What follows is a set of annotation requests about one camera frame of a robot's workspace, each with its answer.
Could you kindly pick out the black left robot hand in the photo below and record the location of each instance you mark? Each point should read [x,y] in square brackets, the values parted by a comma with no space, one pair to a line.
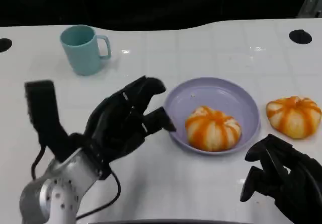
[113,123]

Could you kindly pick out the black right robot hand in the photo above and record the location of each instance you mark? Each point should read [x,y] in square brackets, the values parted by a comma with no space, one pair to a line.
[296,178]

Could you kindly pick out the orange and white bread roll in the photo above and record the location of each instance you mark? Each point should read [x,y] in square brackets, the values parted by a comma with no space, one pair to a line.
[293,118]
[213,129]

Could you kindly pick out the pale green mug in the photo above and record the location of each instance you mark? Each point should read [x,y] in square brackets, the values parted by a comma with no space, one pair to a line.
[81,51]

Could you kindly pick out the lilac plate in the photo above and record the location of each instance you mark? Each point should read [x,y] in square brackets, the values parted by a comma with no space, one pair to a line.
[216,93]

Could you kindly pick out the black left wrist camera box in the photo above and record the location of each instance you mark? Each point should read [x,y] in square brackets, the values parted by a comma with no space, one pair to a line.
[45,113]

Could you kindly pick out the grey metal frame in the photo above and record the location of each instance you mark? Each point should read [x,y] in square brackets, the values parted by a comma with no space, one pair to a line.
[312,1]

